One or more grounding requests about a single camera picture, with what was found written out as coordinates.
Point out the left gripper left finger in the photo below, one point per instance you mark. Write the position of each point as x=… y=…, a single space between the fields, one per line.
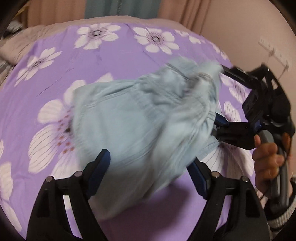
x=48 y=220

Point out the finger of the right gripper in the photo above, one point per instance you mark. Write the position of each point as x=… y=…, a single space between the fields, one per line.
x=221 y=130
x=239 y=76

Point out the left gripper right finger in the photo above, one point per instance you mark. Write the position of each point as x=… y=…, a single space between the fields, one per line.
x=232 y=210

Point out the light blue strawberry pants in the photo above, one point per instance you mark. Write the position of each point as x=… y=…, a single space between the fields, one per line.
x=153 y=127

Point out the person right hand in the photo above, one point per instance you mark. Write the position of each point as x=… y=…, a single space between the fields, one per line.
x=267 y=163

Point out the pink curtain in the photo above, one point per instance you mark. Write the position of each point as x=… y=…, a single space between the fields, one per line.
x=181 y=15

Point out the purple floral bed sheet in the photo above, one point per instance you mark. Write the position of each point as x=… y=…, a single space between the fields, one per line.
x=36 y=106

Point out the teal curtain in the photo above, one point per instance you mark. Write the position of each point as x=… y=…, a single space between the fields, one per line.
x=144 y=9

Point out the plaid pillow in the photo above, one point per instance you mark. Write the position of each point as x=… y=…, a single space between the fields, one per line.
x=5 y=69

